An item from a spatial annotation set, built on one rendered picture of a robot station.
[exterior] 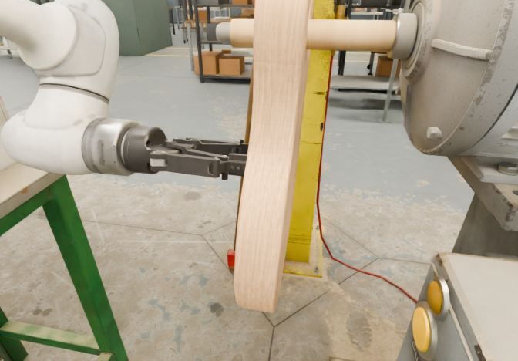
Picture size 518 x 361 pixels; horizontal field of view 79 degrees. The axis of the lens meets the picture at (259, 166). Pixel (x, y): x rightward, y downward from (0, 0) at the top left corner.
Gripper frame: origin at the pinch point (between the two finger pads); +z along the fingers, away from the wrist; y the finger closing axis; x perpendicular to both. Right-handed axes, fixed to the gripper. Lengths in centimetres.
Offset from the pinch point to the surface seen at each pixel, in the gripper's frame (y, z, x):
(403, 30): 7.7, 15.1, 17.1
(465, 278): 23.8, 18.0, -0.9
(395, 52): 6.8, 14.9, 15.0
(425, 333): 24.4, 16.0, -5.3
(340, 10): -90, 14, 38
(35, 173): -15, -55, -12
